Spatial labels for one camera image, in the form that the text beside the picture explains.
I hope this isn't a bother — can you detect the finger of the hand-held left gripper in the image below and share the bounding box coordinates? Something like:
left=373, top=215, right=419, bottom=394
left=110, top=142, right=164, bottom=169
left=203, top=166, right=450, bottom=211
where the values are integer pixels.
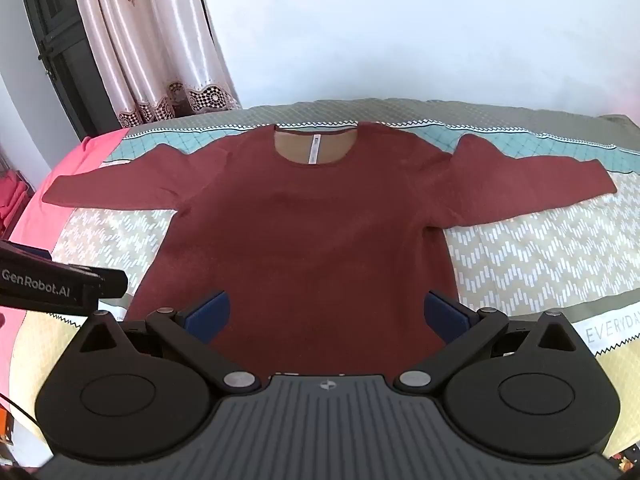
left=90, top=269, right=129, bottom=302

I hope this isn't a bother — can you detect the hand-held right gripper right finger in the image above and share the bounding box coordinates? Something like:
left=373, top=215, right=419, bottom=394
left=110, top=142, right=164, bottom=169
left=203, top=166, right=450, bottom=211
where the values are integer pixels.
left=393, top=289, right=581, bottom=394

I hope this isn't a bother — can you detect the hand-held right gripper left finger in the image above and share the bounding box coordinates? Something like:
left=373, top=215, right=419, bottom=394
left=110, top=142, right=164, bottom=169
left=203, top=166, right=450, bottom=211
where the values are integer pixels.
left=75, top=289, right=262, bottom=394

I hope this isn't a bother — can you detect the maroon long-sleeve sweater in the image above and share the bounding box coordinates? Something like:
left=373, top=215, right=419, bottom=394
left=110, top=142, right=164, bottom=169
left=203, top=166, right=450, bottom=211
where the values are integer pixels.
left=42, top=121, right=617, bottom=377

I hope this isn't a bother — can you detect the red folded cloth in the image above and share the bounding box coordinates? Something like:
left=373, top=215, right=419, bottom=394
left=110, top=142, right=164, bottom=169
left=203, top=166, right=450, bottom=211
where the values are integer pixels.
left=0, top=170, right=32, bottom=240

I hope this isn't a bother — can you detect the patterned grey teal quilt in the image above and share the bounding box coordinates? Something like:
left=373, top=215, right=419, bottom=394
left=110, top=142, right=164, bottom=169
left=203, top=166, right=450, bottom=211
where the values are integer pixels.
left=10, top=97, right=640, bottom=461

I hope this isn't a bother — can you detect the pink bed sheet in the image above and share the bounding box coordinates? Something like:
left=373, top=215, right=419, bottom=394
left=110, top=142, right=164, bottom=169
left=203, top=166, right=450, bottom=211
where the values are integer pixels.
left=0, top=127, right=132, bottom=401

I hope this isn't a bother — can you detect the thin black cable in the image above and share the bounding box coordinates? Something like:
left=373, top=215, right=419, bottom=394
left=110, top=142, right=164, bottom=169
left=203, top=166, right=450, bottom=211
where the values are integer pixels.
left=0, top=393, right=51, bottom=444

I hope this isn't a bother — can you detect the dark door frame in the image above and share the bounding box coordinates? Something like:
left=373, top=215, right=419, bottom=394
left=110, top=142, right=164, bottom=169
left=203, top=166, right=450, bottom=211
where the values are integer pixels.
left=17, top=0, right=123, bottom=143

